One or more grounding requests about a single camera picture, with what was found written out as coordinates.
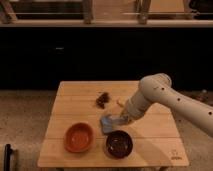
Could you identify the dark purple bowl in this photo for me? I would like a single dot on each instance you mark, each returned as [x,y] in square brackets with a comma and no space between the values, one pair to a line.
[119,144]

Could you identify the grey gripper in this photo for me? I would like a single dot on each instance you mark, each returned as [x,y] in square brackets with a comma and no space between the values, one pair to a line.
[122,120]

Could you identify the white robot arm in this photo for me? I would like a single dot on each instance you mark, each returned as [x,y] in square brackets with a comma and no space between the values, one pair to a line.
[157,89]

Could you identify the black object at floor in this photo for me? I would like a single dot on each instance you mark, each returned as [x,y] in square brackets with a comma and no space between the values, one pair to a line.
[7,154]

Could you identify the wooden table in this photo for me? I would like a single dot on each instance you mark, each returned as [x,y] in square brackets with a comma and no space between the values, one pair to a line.
[156,140]

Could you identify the dark red grape bunch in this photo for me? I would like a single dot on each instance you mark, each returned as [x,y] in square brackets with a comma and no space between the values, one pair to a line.
[102,100]

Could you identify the orange bowl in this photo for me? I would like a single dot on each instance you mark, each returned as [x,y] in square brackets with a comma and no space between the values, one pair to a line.
[78,138]

